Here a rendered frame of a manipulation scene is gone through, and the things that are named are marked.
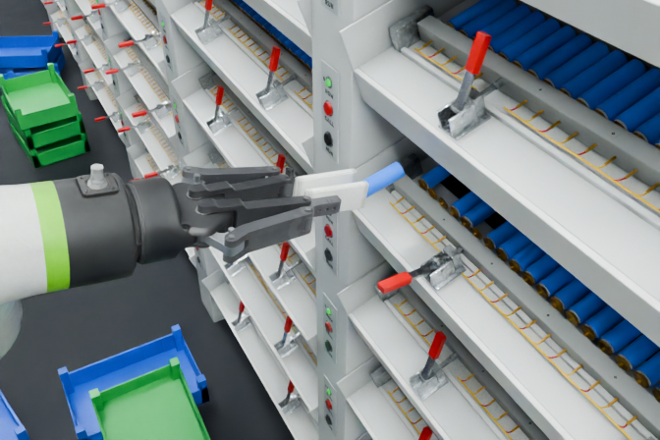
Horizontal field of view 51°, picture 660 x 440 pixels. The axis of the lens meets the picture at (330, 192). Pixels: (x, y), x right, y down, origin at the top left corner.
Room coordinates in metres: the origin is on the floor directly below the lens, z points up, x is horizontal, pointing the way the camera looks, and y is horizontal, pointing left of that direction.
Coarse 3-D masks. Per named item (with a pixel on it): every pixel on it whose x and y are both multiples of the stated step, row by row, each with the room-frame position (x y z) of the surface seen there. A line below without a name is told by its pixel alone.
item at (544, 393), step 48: (384, 192) 0.68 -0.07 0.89; (384, 240) 0.61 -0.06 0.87; (432, 240) 0.60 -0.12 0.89; (480, 240) 0.58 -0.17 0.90; (432, 288) 0.53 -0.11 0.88; (480, 288) 0.52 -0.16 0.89; (480, 336) 0.46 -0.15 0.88; (528, 336) 0.45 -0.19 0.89; (528, 384) 0.41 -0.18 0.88; (576, 432) 0.35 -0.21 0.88
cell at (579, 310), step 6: (588, 294) 0.47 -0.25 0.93; (594, 294) 0.47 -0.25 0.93; (582, 300) 0.47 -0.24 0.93; (588, 300) 0.46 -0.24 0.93; (594, 300) 0.46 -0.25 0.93; (600, 300) 0.46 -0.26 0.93; (576, 306) 0.46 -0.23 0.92; (582, 306) 0.46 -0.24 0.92; (588, 306) 0.46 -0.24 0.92; (594, 306) 0.46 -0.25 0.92; (600, 306) 0.46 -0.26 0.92; (576, 312) 0.45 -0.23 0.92; (582, 312) 0.45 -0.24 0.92; (588, 312) 0.45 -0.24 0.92; (594, 312) 0.46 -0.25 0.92; (582, 318) 0.45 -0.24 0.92; (588, 318) 0.45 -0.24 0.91
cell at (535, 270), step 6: (540, 258) 0.52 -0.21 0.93; (546, 258) 0.52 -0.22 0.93; (552, 258) 0.52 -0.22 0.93; (534, 264) 0.52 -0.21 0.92; (540, 264) 0.51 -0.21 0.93; (546, 264) 0.51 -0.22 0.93; (552, 264) 0.51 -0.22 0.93; (558, 264) 0.51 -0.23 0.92; (528, 270) 0.51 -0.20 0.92; (534, 270) 0.51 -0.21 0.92; (540, 270) 0.51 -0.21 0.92; (546, 270) 0.51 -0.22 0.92; (552, 270) 0.51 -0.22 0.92; (534, 276) 0.50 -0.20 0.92; (540, 276) 0.50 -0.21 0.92; (534, 282) 0.51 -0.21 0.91
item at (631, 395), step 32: (416, 192) 0.65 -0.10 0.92; (448, 224) 0.59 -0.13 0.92; (480, 256) 0.54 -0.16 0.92; (512, 288) 0.49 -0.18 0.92; (544, 320) 0.45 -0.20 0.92; (576, 352) 0.41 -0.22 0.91; (576, 384) 0.39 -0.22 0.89; (608, 384) 0.38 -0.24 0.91; (608, 416) 0.36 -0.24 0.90; (640, 416) 0.35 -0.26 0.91
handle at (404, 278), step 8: (432, 256) 0.54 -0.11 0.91; (432, 264) 0.54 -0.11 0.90; (440, 264) 0.54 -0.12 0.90; (408, 272) 0.53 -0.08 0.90; (416, 272) 0.53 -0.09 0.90; (424, 272) 0.53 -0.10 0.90; (384, 280) 0.52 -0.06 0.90; (392, 280) 0.52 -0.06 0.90; (400, 280) 0.52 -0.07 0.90; (408, 280) 0.52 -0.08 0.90; (384, 288) 0.50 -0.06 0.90; (392, 288) 0.51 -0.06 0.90
